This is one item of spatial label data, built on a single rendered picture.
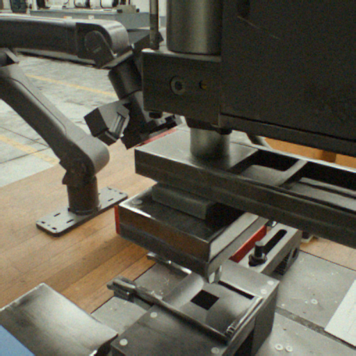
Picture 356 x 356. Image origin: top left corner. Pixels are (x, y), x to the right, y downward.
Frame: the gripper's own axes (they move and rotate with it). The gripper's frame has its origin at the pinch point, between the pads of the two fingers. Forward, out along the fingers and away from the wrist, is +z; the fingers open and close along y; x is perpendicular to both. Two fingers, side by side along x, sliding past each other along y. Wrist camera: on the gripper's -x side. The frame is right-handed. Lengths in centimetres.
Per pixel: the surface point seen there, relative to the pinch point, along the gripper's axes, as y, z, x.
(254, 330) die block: 17.6, 19.7, -17.0
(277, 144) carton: -88, 30, 197
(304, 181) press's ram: 32.2, 3.1, -18.9
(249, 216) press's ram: 27.0, 4.3, -21.2
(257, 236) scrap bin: 9.9, 15.5, 1.7
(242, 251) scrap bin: 9.9, 15.4, -3.5
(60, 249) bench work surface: -17.6, 4.2, -16.0
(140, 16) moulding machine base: -408, -225, 519
